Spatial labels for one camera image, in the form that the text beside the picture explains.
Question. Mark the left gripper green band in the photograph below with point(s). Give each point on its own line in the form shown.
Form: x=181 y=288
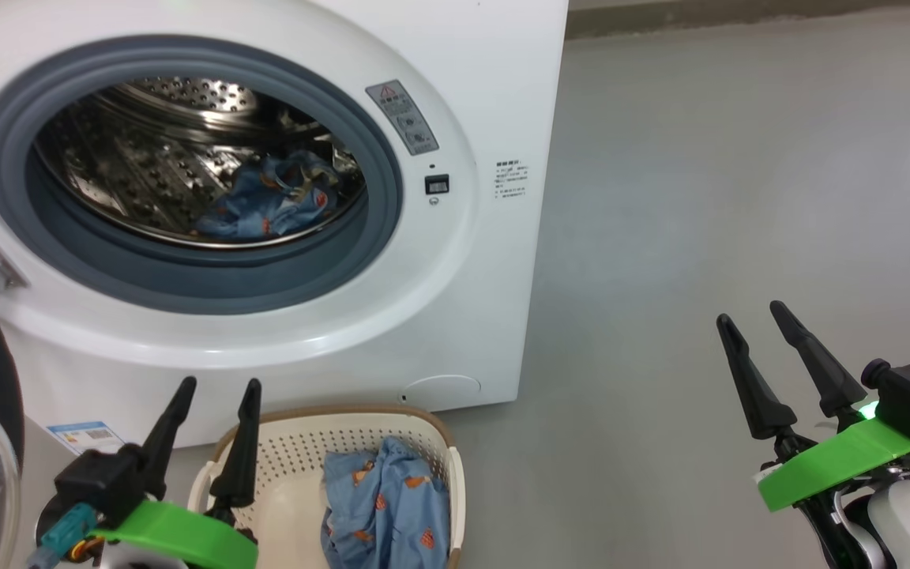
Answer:
x=186 y=537

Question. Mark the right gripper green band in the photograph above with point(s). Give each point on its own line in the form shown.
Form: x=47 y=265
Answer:
x=842 y=466

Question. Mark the cream perforated laundry basket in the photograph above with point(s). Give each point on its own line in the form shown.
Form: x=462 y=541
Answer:
x=281 y=482

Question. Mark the grey rubber door gasket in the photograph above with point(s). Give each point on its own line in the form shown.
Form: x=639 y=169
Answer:
x=186 y=276

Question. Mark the white front-load washing machine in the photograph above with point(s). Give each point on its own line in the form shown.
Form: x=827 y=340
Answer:
x=463 y=261

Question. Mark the black door lock socket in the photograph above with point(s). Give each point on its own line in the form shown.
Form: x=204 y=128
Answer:
x=437 y=184

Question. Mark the blue energy label sticker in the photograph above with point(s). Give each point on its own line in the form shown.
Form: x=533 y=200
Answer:
x=85 y=437

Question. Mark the round white filter cover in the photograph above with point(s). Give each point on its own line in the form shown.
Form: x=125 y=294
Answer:
x=443 y=391

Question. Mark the stainless steel perforated drum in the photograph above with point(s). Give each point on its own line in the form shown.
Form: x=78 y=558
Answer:
x=123 y=166

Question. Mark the grey warning label sticker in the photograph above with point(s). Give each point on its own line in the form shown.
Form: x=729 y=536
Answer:
x=402 y=117

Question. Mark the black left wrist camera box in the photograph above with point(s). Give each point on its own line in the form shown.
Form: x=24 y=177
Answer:
x=95 y=482

